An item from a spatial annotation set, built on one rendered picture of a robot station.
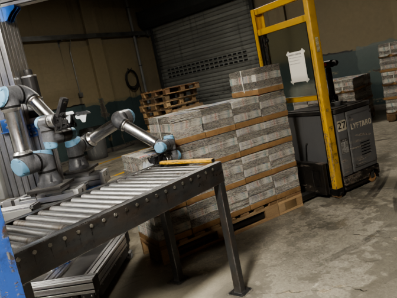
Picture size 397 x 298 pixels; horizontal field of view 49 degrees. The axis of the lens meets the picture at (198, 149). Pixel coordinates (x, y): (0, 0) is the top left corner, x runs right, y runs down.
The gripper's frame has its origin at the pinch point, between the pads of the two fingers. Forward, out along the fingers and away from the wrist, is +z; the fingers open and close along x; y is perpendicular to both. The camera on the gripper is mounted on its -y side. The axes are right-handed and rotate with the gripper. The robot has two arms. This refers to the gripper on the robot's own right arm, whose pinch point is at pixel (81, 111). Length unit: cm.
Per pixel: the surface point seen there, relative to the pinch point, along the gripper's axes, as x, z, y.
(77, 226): 44, 36, 50
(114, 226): 25, 38, 54
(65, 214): 29, 12, 48
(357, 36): -771, -10, -137
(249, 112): -165, 18, 7
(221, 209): -53, 46, 64
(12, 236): 54, 8, 52
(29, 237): 56, 22, 52
